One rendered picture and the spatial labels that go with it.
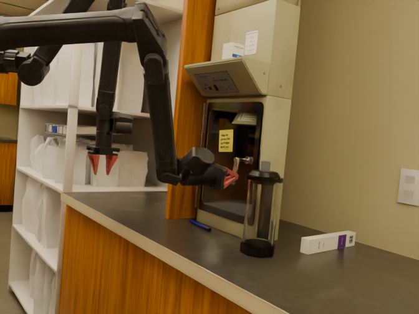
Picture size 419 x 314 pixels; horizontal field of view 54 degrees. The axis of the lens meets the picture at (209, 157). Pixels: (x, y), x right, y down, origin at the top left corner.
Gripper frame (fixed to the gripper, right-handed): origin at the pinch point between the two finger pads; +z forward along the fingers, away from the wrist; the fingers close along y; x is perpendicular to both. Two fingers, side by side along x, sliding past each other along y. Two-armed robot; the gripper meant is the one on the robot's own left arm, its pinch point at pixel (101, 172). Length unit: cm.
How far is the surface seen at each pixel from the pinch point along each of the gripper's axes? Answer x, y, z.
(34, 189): 151, 15, 29
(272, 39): -46, 34, -48
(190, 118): -9.1, 30.0, -22.5
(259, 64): -46, 29, -39
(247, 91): -40, 30, -31
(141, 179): 82, 59, 13
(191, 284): -52, 6, 24
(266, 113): -46, 34, -25
